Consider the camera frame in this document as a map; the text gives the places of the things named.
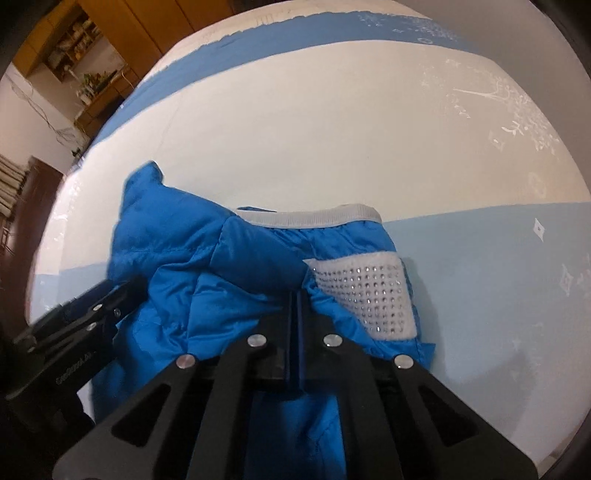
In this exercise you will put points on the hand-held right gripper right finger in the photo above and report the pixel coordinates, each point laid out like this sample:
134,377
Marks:
305,341

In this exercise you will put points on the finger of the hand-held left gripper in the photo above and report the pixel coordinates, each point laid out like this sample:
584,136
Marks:
83,330
111,295

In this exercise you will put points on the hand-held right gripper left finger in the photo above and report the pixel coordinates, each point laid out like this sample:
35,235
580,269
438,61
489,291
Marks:
291,332

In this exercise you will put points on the blue puffer jacket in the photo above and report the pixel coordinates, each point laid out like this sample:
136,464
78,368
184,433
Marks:
194,286

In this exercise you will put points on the dark brown wooden cabinet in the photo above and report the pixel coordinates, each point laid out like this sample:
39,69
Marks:
34,198

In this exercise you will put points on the pale striped curtain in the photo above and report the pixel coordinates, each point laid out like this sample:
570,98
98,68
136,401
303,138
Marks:
9,184

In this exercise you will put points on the blue and white bed sheet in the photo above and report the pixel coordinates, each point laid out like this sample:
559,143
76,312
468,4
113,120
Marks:
323,138

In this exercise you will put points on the green potted plant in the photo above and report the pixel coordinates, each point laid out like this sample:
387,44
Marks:
94,83

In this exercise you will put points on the wooden bookshelf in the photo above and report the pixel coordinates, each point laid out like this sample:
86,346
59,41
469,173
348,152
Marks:
152,27

